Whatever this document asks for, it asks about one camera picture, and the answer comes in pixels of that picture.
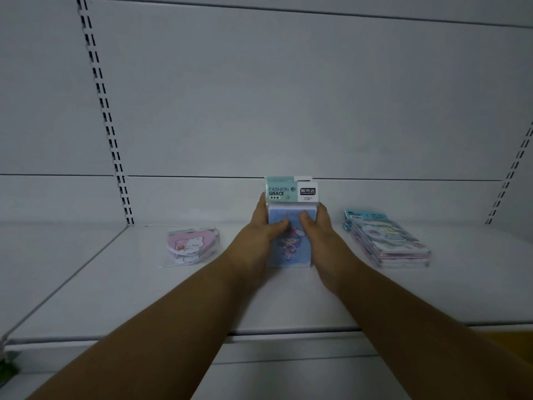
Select green item at shelf edge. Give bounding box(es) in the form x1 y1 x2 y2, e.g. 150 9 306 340
0 350 21 386

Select person's right forearm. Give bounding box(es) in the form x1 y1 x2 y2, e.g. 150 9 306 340
329 262 533 400

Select white metal shelf board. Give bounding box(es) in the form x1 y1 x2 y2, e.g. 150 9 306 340
0 222 533 345

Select pink heart-shaped cartoon packets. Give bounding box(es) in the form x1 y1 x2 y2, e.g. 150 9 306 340
159 227 221 268

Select person's left forearm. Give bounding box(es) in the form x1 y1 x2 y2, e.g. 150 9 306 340
25 250 267 400

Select person's left hand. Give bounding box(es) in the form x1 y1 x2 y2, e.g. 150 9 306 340
222 192 290 288

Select stack of blue cartoon packets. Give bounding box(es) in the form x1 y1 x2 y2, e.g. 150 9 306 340
265 176 320 269

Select stack of flat cartoon packets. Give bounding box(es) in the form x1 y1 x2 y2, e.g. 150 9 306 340
343 209 432 269

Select person's right hand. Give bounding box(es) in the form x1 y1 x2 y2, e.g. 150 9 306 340
299 202 367 296

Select slotted shelf upright rail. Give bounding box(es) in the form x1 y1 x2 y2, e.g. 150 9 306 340
75 0 135 226
485 121 533 225

